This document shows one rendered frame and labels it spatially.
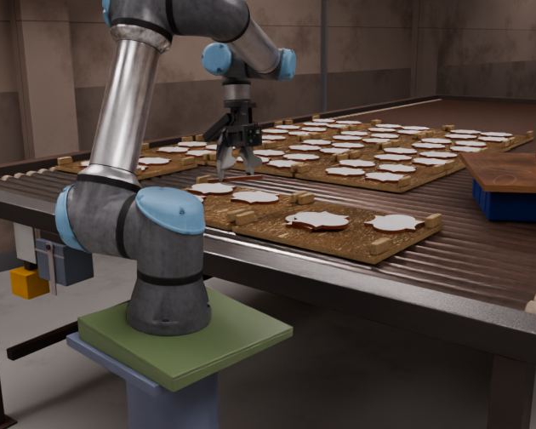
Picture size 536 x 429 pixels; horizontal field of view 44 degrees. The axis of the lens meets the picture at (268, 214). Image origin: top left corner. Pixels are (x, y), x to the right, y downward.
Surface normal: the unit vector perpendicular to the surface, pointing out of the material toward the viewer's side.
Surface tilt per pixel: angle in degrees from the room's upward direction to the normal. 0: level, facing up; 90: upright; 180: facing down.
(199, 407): 90
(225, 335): 4
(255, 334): 4
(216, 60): 82
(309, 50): 90
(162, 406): 90
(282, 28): 90
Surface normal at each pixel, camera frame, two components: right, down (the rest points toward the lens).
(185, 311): 0.51, -0.04
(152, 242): -0.31, 0.25
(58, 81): 0.72, 0.18
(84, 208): -0.26, -0.18
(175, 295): 0.26, -0.03
